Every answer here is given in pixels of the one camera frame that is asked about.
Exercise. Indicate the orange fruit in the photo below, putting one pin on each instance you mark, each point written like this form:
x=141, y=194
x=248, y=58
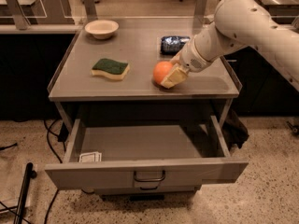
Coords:
x=160, y=70

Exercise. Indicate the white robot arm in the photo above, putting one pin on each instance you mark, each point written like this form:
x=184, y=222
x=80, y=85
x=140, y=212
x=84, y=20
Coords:
x=237, y=24

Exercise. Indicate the grey cabinet counter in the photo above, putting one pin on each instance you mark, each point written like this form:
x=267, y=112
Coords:
x=137, y=42

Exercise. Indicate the open grey top drawer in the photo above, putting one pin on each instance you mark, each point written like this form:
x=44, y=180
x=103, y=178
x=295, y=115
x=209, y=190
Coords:
x=191, y=155

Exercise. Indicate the blue chip bag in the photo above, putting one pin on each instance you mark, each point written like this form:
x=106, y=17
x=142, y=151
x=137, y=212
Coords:
x=171, y=45

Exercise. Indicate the green and yellow sponge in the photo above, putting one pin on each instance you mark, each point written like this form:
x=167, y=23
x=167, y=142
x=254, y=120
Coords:
x=110, y=69

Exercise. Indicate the white ceramic bowl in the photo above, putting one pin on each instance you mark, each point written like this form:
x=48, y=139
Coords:
x=101, y=29

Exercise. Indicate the black cloth behind cabinet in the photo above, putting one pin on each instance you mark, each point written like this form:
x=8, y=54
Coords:
x=234, y=131

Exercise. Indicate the grey background desk left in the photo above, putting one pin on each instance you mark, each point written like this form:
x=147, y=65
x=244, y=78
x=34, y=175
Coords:
x=39, y=12

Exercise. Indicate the black pole on floor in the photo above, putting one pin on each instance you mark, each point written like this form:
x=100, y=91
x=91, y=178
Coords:
x=29, y=174

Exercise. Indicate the black drawer handle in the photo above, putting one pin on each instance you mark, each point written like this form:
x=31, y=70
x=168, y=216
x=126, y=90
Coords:
x=149, y=177

